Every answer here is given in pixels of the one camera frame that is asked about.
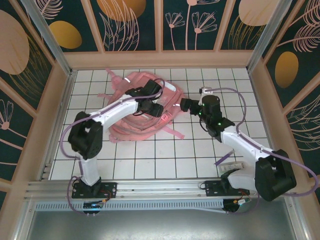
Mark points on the pink fabric backpack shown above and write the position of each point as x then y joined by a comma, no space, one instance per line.
130,128

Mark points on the purple pen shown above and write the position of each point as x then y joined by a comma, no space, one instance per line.
223,158

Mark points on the white small carton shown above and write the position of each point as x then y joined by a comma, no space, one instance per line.
232,165

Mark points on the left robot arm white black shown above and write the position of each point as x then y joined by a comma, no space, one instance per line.
88,170

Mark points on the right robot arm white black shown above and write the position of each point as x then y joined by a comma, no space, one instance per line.
240,142

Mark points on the small green circuit board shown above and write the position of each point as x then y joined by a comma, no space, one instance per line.
242,202
93,205

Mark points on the grey metal sheet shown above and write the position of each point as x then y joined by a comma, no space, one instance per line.
160,225

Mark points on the aluminium mounting rail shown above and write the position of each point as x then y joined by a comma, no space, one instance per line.
160,186

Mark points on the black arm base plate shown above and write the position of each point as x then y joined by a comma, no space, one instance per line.
110,190
212,188

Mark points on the aluminium side rail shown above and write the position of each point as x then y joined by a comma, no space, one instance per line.
65,95

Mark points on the aluminium frame post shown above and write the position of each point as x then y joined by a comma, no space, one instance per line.
265,37
50,42

